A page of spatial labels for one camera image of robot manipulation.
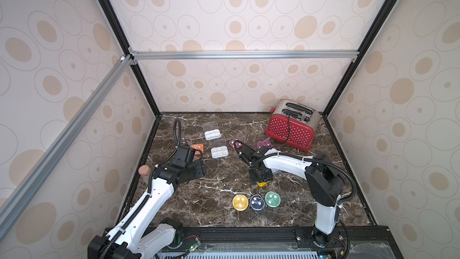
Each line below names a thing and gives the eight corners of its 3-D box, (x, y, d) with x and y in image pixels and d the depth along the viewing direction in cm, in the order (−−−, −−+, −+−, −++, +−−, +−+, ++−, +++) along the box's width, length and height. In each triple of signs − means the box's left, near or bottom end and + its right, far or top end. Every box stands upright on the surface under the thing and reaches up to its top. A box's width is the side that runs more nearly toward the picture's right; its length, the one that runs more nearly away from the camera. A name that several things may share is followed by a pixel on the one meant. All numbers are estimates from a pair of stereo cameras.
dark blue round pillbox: (250, 210, 83) (250, 208, 81) (249, 196, 87) (249, 194, 86) (265, 210, 83) (265, 208, 81) (263, 196, 87) (264, 194, 86)
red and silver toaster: (263, 138, 109) (268, 117, 95) (271, 119, 120) (277, 97, 105) (305, 153, 103) (317, 132, 88) (310, 131, 113) (321, 109, 98)
